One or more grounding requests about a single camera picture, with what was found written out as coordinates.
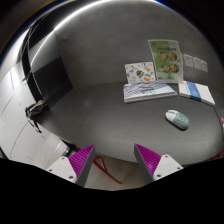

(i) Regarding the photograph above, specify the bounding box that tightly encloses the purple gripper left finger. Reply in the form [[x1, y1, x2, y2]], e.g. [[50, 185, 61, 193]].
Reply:
[[47, 145, 95, 187]]

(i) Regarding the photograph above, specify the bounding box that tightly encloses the white paper note middle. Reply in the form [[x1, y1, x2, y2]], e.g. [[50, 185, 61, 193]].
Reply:
[[193, 57, 202, 70]]

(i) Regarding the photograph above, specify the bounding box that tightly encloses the white paper note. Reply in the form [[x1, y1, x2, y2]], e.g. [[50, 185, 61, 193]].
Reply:
[[193, 57, 202, 70], [201, 60, 208, 72], [184, 54, 193, 67]]

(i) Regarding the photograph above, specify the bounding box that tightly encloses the red metal table leg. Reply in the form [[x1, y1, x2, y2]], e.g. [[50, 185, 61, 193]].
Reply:
[[93, 156, 120, 184]]

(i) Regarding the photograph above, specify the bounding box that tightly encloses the colourful sticker sheet card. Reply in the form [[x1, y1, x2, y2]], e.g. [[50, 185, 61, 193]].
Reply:
[[125, 62, 156, 84]]

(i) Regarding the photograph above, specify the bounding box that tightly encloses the striped blue white book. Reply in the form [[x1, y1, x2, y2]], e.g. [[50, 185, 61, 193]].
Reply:
[[123, 81, 177, 103]]

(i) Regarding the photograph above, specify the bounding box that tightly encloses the green poster with faces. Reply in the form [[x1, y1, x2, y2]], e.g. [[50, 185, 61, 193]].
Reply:
[[148, 39, 183, 83]]

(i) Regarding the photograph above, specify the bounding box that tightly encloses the white paper note left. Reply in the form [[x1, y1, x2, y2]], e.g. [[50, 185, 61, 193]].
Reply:
[[184, 54, 193, 67]]

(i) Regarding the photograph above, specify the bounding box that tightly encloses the white paper note right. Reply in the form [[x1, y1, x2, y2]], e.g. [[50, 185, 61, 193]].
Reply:
[[201, 60, 208, 72]]

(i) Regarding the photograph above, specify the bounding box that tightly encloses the black clamp on table edge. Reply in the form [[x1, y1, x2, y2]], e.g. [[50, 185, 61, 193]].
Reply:
[[25, 100, 48, 133]]

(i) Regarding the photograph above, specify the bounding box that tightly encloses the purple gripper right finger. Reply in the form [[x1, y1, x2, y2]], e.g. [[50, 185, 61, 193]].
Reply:
[[134, 144, 182, 184]]

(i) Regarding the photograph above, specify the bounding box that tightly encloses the white and green computer mouse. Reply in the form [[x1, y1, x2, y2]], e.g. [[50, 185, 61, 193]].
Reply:
[[165, 110, 190, 130]]

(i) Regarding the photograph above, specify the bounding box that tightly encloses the white box with blue band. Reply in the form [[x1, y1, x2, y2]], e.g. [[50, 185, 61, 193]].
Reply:
[[178, 81, 215, 106]]

